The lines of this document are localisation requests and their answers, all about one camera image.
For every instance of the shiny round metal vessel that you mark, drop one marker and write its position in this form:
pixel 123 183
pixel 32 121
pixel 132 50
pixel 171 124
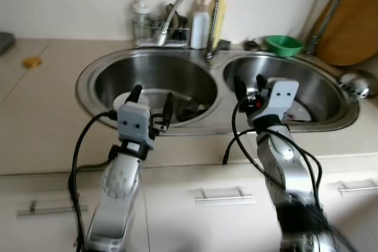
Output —
pixel 354 84

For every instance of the green plastic bowl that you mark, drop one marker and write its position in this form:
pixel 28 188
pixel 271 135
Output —
pixel 283 44

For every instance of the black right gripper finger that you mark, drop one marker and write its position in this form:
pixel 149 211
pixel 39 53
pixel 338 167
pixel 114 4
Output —
pixel 260 84
pixel 240 88

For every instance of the small black block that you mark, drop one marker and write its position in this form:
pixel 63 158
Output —
pixel 224 45

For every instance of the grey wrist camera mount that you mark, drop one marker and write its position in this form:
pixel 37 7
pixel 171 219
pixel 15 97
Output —
pixel 282 98
pixel 134 123

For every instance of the small gold lid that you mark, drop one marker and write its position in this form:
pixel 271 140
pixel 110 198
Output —
pixel 32 62

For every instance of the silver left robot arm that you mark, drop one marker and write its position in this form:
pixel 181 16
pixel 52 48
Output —
pixel 118 187

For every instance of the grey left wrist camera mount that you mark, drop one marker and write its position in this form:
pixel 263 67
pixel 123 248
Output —
pixel 134 123

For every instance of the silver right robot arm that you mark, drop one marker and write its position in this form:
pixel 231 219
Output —
pixel 283 175

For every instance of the dark slim faucet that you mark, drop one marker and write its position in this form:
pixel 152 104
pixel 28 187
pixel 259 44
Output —
pixel 331 10

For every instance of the clear pump soap dispenser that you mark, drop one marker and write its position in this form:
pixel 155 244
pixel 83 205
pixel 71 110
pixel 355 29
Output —
pixel 140 16

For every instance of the curved chrome faucet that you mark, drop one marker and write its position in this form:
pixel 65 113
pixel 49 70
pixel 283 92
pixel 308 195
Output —
pixel 217 10

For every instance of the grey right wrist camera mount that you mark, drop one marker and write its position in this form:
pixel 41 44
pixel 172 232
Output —
pixel 282 98

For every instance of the stainless steel double sink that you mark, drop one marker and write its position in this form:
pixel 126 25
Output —
pixel 177 72

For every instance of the round wooden cutting board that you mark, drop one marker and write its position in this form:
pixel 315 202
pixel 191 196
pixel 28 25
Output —
pixel 354 28

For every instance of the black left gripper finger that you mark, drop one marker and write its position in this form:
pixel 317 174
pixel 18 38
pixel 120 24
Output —
pixel 167 110
pixel 136 94

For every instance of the grey flat object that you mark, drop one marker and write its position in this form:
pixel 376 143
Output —
pixel 6 42

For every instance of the plain white bottle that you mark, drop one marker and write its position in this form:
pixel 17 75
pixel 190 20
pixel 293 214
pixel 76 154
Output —
pixel 200 28

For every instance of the small black round item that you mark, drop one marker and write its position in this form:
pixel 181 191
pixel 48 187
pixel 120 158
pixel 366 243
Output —
pixel 251 45

